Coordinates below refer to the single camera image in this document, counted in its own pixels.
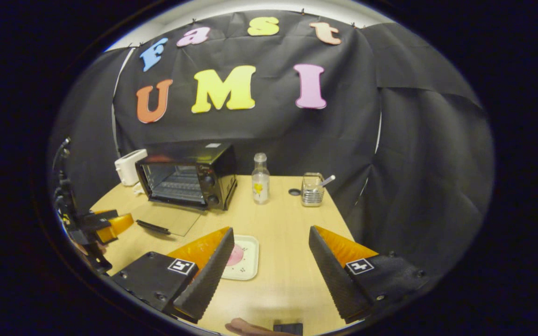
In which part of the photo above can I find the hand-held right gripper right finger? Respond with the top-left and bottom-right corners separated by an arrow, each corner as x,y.
309,225 -> 431,324

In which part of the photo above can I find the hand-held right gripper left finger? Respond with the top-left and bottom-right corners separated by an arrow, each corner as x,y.
110,227 -> 235,322

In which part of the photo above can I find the pink ham slice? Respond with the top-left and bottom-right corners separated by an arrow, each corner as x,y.
226,244 -> 245,267

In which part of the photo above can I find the white square plate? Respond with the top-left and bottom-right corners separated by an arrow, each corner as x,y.
221,235 -> 260,281

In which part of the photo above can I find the black electric oven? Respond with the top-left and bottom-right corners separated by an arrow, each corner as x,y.
134,142 -> 238,237

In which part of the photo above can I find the white toaster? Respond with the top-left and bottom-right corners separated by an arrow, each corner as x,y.
114,149 -> 148,187

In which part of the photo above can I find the clear glass bottle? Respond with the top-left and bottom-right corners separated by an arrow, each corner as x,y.
251,153 -> 270,205

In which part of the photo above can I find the metal wire holder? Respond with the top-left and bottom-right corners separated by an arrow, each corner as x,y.
301,173 -> 326,207

